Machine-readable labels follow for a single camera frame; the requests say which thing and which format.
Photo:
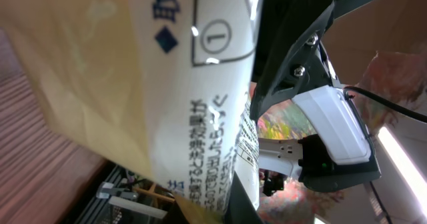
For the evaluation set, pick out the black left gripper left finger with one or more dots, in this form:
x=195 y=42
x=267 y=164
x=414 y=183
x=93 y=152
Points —
x=240 y=209

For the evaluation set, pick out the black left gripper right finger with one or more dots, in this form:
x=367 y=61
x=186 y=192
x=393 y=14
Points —
x=290 y=58

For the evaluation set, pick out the yellow white snack bag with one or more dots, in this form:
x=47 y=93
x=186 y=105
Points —
x=157 y=86

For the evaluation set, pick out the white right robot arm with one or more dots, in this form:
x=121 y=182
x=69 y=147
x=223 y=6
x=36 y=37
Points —
x=339 y=155

